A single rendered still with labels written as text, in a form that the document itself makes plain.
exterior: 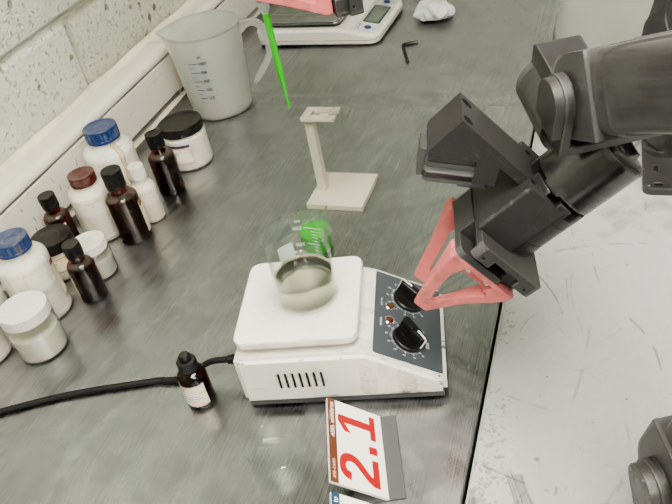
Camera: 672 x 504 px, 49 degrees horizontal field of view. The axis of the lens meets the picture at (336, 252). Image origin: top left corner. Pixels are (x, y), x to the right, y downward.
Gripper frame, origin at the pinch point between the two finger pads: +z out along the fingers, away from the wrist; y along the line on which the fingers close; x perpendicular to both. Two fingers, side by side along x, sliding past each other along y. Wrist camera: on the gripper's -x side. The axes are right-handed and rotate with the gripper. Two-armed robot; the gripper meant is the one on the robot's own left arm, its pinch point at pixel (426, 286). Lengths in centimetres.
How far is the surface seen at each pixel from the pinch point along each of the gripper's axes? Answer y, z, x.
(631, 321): -7.8, -6.3, 23.1
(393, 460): 8.5, 11.6, 7.3
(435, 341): -3.2, 6.6, 7.8
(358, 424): 5.7, 12.9, 4.0
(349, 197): -33.4, 16.9, 2.7
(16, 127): -39, 43, -37
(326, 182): -36.2, 18.9, -0.1
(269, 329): -0.7, 14.7, -6.2
